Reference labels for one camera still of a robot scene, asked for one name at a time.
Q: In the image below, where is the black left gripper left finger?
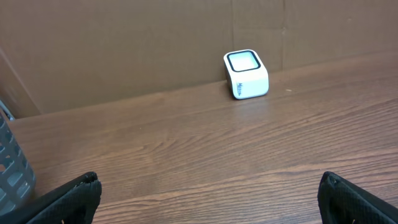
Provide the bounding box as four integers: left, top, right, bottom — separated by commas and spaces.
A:
1, 172, 102, 224

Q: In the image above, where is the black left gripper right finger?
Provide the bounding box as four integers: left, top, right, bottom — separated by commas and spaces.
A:
317, 171, 397, 224

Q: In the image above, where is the grey plastic basket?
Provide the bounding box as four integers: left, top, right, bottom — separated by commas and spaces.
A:
0, 118, 36, 215

